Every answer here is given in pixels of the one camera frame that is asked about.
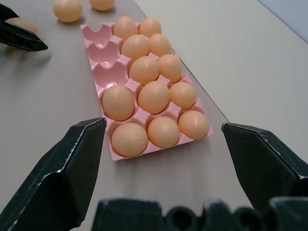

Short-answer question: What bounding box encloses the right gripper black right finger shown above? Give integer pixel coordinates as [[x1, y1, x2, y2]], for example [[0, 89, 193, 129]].
[[221, 122, 308, 211]]

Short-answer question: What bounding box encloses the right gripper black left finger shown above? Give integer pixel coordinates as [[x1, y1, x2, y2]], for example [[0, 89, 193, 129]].
[[0, 117, 107, 231]]

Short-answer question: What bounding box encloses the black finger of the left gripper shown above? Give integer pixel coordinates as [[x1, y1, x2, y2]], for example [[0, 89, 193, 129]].
[[0, 20, 49, 52], [0, 3, 20, 22]]

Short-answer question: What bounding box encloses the tan egg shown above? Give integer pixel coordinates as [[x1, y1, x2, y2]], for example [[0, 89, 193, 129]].
[[147, 116, 180, 148], [4, 17, 39, 36], [89, 0, 116, 11], [148, 33, 172, 56], [139, 16, 162, 38], [138, 81, 170, 115], [102, 85, 135, 121], [169, 82, 197, 110], [158, 54, 183, 84], [113, 15, 139, 40], [52, 0, 83, 23], [178, 110, 209, 141], [112, 122, 148, 157], [121, 34, 150, 62], [129, 56, 160, 87]]

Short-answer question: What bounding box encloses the pink plastic egg tray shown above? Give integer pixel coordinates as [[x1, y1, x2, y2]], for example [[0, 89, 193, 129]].
[[80, 22, 215, 161]]

